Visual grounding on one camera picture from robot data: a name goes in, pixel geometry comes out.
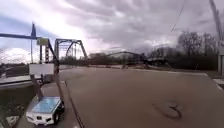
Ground low building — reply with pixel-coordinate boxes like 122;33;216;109
88;50;146;68

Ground asphalt road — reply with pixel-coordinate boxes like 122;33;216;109
58;66;224;128

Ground steel truss bridge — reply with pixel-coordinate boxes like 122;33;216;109
53;38;89;68

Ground white sign board on legs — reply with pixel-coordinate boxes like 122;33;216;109
28;63;64;101

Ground yellow sign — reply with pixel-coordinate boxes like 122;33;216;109
36;37;50;47

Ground row of trees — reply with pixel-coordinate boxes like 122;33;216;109
146;30;221;71

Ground small white delivery robot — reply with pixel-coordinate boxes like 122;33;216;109
25;96;66;127

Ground blue height barrier gantry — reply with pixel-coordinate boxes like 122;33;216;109
0;22;61;75

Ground grass verge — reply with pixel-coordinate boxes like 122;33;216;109
0;85;36;128

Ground thin leaning utility pole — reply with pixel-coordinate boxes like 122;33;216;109
208;0;224;76

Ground overhead wires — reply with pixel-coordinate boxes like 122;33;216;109
169;0;188;34

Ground pale low wall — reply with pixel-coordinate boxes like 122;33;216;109
0;75;33;90

